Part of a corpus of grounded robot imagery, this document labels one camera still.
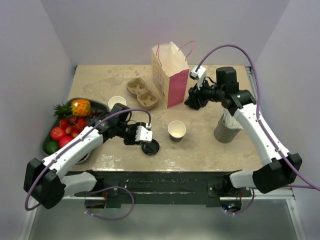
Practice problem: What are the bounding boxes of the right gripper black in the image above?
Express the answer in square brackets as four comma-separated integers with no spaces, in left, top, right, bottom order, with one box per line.
[184,76,225,110]

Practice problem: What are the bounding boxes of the black coffee cup lid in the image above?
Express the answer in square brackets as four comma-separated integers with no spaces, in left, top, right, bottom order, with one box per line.
[141,139,160,156]

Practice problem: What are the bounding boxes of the dark paper coffee cup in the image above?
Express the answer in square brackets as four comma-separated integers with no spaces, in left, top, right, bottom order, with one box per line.
[167,120,187,143]

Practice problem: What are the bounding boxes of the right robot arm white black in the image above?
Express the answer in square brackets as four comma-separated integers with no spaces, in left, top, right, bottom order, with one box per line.
[184,65,303,197]

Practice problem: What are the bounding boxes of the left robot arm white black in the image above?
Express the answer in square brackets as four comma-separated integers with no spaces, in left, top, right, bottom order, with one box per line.
[23,103,153,211]

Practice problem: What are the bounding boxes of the pink beige paper bag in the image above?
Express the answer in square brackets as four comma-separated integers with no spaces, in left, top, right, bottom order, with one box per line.
[151,40,196,108]

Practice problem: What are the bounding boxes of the grey straw holder cup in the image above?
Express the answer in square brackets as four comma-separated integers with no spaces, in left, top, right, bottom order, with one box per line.
[213,116,242,144]

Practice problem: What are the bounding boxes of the cardboard cup carrier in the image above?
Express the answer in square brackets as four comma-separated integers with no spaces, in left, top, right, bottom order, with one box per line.
[126,77,159,110]

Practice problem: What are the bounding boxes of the dark red grapes bunch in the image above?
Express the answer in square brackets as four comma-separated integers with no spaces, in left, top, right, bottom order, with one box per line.
[89,109,103,119]

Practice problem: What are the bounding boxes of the dark green fruit tray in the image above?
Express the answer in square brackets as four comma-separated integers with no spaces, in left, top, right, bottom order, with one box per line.
[41,97,110,157]

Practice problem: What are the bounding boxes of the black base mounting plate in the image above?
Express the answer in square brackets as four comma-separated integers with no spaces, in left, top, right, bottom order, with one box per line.
[75,170,238,208]

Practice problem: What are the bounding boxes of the toy pineapple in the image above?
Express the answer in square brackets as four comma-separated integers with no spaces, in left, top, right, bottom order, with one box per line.
[53,98,92,117]

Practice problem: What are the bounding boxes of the red apple rear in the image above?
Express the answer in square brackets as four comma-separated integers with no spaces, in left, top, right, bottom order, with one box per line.
[59,119,70,129]

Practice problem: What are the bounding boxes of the red apple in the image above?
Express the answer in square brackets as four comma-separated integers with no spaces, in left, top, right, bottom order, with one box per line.
[59,119,70,129]
[50,126,67,142]

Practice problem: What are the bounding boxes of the red apple front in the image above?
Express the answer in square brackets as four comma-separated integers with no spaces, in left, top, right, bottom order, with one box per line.
[50,126,67,142]

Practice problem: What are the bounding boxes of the green lime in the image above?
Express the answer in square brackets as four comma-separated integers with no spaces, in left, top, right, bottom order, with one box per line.
[45,140,60,155]

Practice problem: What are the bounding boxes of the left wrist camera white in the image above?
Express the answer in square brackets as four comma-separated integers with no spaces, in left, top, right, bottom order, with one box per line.
[135,125,153,143]

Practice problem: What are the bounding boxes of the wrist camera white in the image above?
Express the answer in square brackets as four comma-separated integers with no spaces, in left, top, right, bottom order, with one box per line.
[135,125,153,143]
[189,65,207,89]

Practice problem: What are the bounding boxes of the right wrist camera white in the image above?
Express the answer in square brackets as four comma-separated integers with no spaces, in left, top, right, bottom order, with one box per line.
[189,65,207,89]

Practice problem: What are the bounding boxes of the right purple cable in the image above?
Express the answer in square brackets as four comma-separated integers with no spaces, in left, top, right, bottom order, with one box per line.
[197,44,320,191]

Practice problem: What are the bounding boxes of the purple cable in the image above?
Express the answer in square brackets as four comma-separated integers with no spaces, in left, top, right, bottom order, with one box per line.
[24,107,153,212]
[197,44,320,191]

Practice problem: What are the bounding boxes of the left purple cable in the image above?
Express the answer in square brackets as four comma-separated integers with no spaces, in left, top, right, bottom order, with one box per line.
[24,107,153,212]

